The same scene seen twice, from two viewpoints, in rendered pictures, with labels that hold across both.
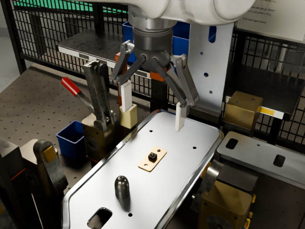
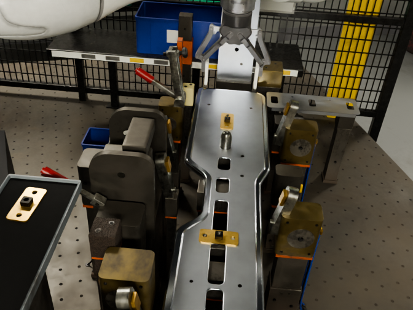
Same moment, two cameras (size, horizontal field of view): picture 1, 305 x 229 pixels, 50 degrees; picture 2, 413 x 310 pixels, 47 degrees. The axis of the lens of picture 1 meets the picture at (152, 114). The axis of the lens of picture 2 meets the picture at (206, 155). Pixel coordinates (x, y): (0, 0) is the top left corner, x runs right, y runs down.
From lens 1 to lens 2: 0.77 m
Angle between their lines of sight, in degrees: 24
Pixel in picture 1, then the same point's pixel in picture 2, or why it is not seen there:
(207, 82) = (238, 55)
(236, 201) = (308, 126)
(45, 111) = (29, 131)
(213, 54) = not seen: hidden behind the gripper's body
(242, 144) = (281, 98)
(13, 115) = not seen: outside the picture
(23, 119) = (11, 145)
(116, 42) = (110, 37)
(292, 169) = (322, 106)
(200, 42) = not seen: hidden behind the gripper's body
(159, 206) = (257, 146)
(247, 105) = (275, 68)
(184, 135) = (236, 101)
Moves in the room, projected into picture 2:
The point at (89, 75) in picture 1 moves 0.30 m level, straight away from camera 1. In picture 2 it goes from (174, 58) to (115, 23)
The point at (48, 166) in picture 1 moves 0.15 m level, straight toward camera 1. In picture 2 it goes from (169, 137) to (216, 161)
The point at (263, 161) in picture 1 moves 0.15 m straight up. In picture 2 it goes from (302, 105) to (311, 61)
